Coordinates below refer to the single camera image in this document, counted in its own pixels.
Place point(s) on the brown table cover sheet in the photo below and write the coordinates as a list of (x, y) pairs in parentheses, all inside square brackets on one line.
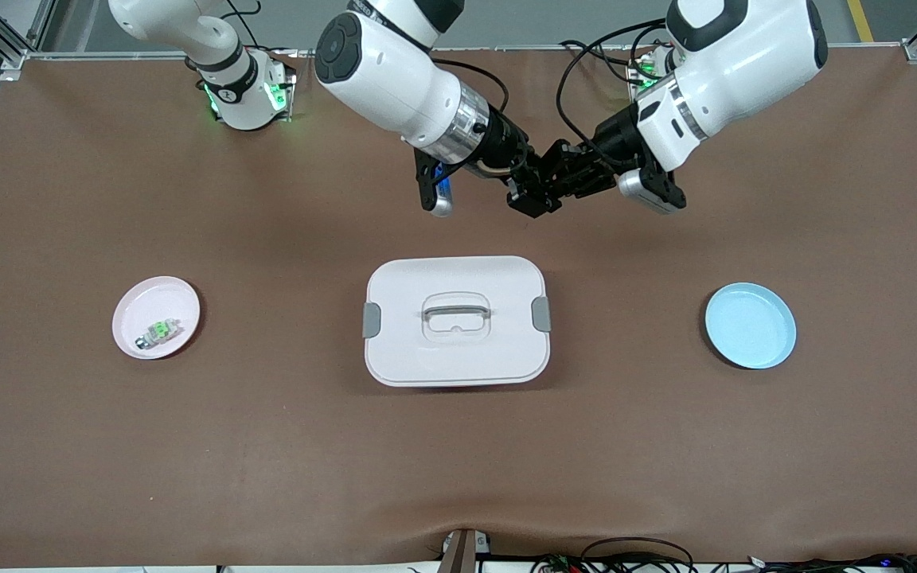
[(458, 461)]

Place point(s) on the white lidded box grey latches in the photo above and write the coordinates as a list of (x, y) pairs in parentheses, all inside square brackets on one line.
[(456, 321)]

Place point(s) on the pink round plate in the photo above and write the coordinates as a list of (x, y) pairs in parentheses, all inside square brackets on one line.
[(156, 317)]

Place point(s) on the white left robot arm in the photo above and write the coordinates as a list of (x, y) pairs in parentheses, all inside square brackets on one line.
[(737, 64)]

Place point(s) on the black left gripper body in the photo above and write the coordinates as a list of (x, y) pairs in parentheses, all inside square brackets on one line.
[(616, 141)]

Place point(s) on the white and green push-button switch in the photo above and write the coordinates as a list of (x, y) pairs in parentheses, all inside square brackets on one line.
[(159, 332)]

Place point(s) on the grey camera stand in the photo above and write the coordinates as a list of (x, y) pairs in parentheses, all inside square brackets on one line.
[(462, 551)]

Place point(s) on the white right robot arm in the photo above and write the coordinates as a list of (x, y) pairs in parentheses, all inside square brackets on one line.
[(395, 79)]

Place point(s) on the light blue round plate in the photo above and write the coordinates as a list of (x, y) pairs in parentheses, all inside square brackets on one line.
[(750, 325)]

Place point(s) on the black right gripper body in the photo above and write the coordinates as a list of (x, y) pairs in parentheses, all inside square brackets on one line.
[(504, 142)]

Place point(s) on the aluminium table edge rail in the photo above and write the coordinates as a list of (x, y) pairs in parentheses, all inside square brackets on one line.
[(108, 54)]

